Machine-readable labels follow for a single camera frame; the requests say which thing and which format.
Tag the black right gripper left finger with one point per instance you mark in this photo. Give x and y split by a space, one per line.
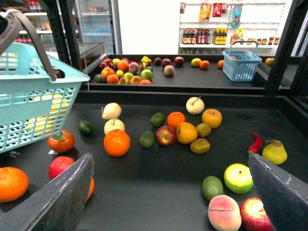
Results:
57 206

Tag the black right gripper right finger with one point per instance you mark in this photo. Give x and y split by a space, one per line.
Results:
284 196

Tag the yellow lemon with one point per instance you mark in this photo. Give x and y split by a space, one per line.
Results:
59 103
40 126

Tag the large teal shopping basket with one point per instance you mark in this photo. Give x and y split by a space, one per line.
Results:
27 71

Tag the black shelf tray near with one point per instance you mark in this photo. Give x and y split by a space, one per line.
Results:
160 188

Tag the black shelf tray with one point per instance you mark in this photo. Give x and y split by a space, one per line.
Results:
190 79
160 188

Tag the pile of fruit far shelf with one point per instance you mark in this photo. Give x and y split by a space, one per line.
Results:
125 71

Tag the black shelf tray far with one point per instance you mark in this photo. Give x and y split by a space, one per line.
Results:
190 79

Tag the red apple front right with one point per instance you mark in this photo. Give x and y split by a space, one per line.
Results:
254 217

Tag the orange behind left finger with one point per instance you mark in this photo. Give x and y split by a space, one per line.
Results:
92 185

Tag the red apple left front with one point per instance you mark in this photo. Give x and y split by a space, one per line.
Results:
59 165

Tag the green yellow pear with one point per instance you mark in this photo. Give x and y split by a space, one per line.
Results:
275 152

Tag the orange at far left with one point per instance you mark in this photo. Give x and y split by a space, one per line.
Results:
13 184

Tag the bright green apple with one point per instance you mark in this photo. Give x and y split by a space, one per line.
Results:
238 179

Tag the red chili pepper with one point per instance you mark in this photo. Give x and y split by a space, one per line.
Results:
255 147

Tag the pink peach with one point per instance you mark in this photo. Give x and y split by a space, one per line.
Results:
224 213

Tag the orange persimmon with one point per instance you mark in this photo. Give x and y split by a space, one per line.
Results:
62 141

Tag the green avocado front right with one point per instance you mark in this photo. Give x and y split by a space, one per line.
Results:
212 187

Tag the dark green avocado left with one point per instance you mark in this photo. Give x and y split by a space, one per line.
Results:
85 128

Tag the large orange mandarin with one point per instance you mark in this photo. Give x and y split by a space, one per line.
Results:
116 143

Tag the brown kiwi lower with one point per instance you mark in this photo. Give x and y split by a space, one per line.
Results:
200 146

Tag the brown kiwi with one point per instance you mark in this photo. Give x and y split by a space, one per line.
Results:
200 146
203 130

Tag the brown kiwi upper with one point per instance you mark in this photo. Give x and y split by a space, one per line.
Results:
203 130

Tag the yellow orange apple back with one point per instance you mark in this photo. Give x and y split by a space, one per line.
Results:
212 117

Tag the yellow orange apple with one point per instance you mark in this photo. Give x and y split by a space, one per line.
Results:
186 133
212 117

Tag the white pear upper left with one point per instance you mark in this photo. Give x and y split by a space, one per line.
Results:
111 111

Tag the green lime lower centre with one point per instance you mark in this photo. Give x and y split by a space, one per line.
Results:
147 139

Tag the green lime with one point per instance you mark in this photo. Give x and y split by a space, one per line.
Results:
157 120
147 139

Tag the yellow orange apple centre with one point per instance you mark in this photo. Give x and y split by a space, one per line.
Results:
186 133

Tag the white pear with stem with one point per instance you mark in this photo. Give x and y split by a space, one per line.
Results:
195 105

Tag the red yellow apple centre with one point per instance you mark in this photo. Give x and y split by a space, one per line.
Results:
166 135

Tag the green lime upper centre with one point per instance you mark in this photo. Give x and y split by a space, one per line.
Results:
157 120

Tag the small orange tangerine centre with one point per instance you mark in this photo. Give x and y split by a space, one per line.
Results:
175 118

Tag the small blue basket far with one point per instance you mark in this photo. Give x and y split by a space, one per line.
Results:
241 65

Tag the dark sauce bottles row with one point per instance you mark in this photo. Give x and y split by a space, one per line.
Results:
204 36

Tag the black shelf upright post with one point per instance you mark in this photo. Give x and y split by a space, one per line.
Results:
60 16

